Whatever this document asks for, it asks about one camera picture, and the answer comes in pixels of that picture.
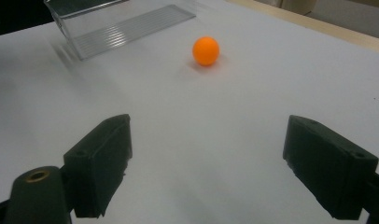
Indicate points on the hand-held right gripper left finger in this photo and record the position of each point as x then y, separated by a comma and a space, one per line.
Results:
95, 165

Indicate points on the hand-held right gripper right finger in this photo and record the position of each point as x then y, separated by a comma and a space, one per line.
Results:
327, 168

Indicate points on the clear plastic box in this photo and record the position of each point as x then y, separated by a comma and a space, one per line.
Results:
122, 29

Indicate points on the orange ball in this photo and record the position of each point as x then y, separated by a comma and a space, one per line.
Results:
206, 51

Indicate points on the white board sheet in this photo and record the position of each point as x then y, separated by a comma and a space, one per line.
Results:
209, 112

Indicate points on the wooden table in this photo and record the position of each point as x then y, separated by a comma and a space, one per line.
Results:
340, 29

